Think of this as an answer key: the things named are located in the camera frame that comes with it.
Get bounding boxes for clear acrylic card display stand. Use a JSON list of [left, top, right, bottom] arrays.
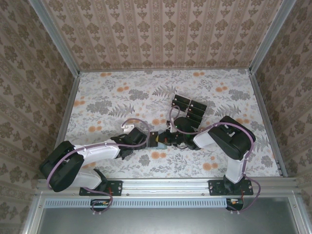
[[170, 93, 209, 129]]

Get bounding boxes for floral patterned table cover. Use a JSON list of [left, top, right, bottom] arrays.
[[57, 69, 281, 180]]

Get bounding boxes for small black connector board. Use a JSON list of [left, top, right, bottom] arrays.
[[90, 198, 113, 213], [225, 197, 245, 212]]

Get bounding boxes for grey metal panel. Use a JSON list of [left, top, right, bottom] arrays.
[[36, 197, 302, 234]]

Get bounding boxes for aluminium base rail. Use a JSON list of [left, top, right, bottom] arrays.
[[36, 177, 299, 198]]

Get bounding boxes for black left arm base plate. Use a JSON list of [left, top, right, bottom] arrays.
[[79, 179, 123, 197]]

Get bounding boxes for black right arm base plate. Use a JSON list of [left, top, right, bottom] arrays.
[[208, 179, 254, 197]]

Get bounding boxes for grey slotted cable duct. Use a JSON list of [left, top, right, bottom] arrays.
[[44, 197, 230, 209]]

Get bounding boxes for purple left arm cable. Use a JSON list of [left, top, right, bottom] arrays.
[[47, 118, 151, 216]]

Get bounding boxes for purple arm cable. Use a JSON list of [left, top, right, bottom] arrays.
[[47, 118, 151, 216], [169, 105, 263, 215]]

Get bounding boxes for aluminium side rail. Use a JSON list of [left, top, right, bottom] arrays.
[[52, 72, 81, 156], [248, 69, 289, 177]]

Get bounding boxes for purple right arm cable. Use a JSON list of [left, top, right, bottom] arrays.
[[169, 105, 263, 215]]

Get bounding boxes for aluminium corner post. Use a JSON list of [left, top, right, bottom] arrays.
[[29, 0, 81, 78], [249, 0, 297, 74]]

